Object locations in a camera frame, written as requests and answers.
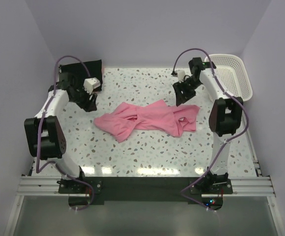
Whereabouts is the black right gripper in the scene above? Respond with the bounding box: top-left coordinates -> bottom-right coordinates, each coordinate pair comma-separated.
173,77 -> 202,107

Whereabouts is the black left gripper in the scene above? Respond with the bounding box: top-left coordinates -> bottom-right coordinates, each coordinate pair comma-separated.
70,85 -> 97,113

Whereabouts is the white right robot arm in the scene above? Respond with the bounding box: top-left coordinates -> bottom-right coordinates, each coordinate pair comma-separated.
171,58 -> 243,193

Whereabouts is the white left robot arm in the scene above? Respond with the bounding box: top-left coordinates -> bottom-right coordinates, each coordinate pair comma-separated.
24,72 -> 101,193

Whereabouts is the folded black t shirt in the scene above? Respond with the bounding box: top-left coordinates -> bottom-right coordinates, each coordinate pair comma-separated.
59,59 -> 103,91

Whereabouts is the white plastic basket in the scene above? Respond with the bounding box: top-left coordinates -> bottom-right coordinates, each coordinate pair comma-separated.
209,54 -> 253,102

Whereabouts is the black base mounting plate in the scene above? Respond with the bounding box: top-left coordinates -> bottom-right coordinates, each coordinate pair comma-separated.
57,177 -> 233,209

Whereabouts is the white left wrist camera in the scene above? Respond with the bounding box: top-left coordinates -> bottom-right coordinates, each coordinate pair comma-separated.
83,77 -> 101,94

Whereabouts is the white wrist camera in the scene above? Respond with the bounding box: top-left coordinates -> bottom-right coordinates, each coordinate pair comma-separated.
171,70 -> 186,83
83,77 -> 101,94

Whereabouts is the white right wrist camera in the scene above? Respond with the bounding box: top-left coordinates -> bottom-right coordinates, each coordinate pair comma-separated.
171,70 -> 186,83

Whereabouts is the aluminium frame rail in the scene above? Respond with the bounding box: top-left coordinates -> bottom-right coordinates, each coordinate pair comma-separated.
2,157 -> 281,236

